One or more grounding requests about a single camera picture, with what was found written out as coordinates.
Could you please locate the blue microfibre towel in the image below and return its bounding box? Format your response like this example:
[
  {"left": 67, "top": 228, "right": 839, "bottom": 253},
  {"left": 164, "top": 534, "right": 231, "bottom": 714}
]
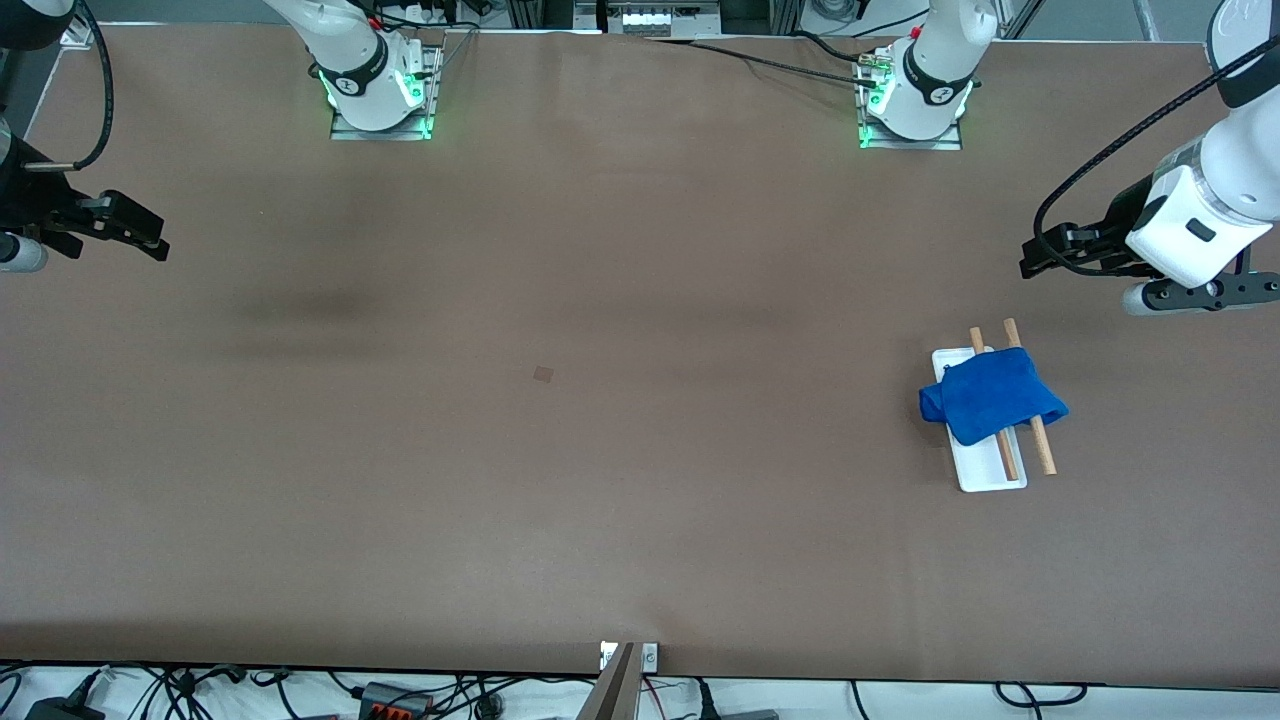
[{"left": 918, "top": 347, "right": 1071, "bottom": 448}]

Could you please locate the wooden rack rod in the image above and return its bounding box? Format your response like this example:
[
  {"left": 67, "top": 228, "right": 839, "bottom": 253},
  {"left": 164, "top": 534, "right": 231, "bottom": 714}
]
[
  {"left": 1003, "top": 318, "right": 1058, "bottom": 476},
  {"left": 968, "top": 327, "right": 1021, "bottom": 483}
]

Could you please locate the white towel rack base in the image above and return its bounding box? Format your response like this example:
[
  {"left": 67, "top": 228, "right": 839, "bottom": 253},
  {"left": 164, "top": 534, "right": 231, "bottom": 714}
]
[{"left": 932, "top": 346, "right": 1029, "bottom": 493}]

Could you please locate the black power adapter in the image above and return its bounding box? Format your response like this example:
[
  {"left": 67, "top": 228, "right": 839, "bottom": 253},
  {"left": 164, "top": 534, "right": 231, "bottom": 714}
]
[{"left": 25, "top": 697, "right": 106, "bottom": 720}]

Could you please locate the white power strip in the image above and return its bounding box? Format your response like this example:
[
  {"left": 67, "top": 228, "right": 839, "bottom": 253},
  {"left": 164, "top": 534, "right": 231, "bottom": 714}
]
[{"left": 605, "top": 0, "right": 673, "bottom": 36}]

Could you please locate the orange black connector block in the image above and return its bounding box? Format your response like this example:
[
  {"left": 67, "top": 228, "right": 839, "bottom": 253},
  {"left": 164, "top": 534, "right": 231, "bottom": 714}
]
[{"left": 358, "top": 682, "right": 434, "bottom": 720}]

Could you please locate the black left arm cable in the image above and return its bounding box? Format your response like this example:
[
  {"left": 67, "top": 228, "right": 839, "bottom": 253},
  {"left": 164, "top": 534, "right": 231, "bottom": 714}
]
[{"left": 1033, "top": 35, "right": 1280, "bottom": 279}]

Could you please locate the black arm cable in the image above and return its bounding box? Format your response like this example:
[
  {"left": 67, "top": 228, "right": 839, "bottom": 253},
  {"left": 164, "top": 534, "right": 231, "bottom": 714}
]
[
  {"left": 1033, "top": 35, "right": 1280, "bottom": 279},
  {"left": 20, "top": 0, "right": 116, "bottom": 173}
]

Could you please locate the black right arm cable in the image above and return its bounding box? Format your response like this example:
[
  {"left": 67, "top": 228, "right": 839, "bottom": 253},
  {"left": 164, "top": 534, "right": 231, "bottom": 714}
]
[{"left": 20, "top": 0, "right": 116, "bottom": 173}]

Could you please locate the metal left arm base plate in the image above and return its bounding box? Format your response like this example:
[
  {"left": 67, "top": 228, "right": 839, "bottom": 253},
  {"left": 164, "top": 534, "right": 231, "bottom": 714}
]
[{"left": 857, "top": 50, "right": 964, "bottom": 152}]

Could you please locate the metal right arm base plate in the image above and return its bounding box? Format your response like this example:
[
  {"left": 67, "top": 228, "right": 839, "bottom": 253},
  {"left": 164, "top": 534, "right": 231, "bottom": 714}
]
[{"left": 330, "top": 40, "right": 443, "bottom": 142}]

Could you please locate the short black table cable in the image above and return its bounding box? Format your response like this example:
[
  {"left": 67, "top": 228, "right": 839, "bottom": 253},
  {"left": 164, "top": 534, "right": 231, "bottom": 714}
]
[{"left": 790, "top": 28, "right": 871, "bottom": 66}]

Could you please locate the long black table cable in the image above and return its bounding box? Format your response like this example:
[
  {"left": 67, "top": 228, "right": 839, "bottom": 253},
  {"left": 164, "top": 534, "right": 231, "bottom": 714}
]
[{"left": 645, "top": 35, "right": 886, "bottom": 91}]

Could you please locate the black looped floor cable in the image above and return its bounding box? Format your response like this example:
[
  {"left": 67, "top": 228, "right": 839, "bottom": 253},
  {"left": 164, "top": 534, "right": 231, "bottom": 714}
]
[{"left": 993, "top": 682, "right": 1089, "bottom": 709}]

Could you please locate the grey camera mount beam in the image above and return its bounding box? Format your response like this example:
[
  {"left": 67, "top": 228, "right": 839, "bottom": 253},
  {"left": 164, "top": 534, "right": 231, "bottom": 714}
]
[{"left": 577, "top": 643, "right": 641, "bottom": 720}]

